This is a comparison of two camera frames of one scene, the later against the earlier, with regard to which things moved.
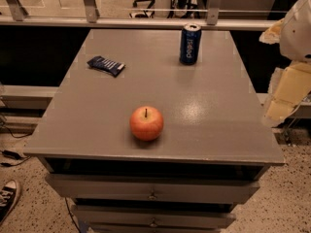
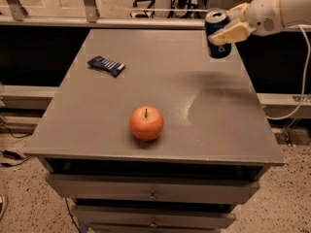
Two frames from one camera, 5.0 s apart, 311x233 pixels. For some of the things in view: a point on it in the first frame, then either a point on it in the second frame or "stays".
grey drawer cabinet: x=216 y=143 stays
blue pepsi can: x=190 y=39 to x=214 y=19
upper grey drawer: x=154 y=188 stays
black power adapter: x=12 y=154 stays
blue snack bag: x=105 y=65 stays
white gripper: x=297 y=33 to x=263 y=14
